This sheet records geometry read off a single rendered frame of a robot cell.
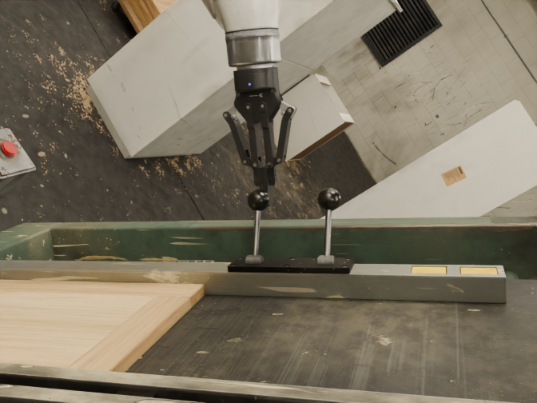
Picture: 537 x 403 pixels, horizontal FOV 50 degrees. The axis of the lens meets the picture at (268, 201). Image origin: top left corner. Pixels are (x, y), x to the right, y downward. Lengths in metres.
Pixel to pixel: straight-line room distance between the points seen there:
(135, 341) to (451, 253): 0.60
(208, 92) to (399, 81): 5.91
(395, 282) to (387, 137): 8.02
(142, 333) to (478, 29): 8.29
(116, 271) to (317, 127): 4.84
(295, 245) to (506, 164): 3.30
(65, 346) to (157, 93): 2.67
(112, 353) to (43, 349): 0.11
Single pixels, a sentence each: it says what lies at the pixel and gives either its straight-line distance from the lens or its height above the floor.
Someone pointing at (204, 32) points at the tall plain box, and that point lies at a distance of 3.29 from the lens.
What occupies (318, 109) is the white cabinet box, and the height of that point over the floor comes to 0.56.
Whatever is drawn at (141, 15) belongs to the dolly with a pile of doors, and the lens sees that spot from 4.70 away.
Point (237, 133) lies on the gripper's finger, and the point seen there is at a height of 1.47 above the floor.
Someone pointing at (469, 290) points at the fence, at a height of 1.67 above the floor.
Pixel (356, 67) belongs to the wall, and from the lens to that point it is 9.04.
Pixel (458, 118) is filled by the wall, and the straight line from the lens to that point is 8.76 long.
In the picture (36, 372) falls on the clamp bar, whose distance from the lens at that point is 0.65.
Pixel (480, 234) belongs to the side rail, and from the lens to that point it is 1.11.
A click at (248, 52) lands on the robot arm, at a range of 0.95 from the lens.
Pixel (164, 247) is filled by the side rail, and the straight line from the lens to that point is 1.26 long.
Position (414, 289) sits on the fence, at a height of 1.60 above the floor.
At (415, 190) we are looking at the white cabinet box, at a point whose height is 1.14.
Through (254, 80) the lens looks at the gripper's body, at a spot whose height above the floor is 1.55.
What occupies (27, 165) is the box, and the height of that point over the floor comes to 0.93.
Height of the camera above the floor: 1.81
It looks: 22 degrees down
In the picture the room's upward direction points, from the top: 57 degrees clockwise
